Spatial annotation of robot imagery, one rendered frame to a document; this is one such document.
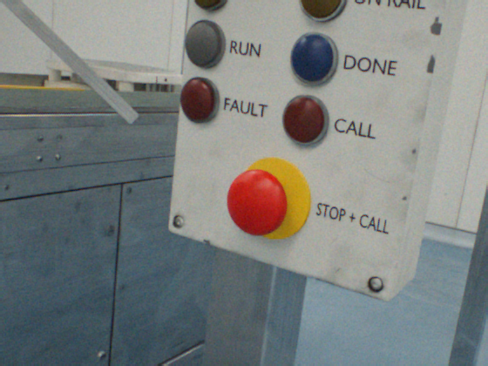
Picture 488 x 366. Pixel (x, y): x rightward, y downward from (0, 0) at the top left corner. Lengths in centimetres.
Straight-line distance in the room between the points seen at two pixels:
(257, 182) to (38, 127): 83
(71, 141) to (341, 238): 89
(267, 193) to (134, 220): 111
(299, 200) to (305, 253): 3
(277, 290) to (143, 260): 105
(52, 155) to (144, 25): 388
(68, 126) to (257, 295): 77
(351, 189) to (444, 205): 377
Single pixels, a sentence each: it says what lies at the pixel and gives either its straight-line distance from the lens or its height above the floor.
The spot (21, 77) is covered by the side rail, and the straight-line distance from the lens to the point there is 145.
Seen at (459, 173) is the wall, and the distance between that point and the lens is 407.
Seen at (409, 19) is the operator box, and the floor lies 106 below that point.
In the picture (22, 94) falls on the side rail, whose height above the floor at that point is 91.
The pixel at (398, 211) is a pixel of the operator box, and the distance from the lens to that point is 34.
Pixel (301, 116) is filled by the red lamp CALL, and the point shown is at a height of 100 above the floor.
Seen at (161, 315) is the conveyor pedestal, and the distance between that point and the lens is 164.
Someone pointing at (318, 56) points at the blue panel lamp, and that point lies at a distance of 35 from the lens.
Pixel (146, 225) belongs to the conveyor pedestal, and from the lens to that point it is 148.
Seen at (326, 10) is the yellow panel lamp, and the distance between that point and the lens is 35.
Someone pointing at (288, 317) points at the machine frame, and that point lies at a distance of 51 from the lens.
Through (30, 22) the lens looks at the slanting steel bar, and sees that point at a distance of 111.
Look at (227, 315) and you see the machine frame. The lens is 50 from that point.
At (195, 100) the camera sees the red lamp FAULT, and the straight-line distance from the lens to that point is 40.
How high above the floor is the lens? 103
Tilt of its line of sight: 13 degrees down
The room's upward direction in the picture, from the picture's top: 8 degrees clockwise
